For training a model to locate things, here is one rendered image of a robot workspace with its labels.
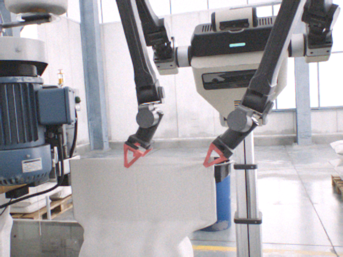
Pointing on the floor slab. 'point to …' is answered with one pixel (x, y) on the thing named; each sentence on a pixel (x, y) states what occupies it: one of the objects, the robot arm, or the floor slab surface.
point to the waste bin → (222, 196)
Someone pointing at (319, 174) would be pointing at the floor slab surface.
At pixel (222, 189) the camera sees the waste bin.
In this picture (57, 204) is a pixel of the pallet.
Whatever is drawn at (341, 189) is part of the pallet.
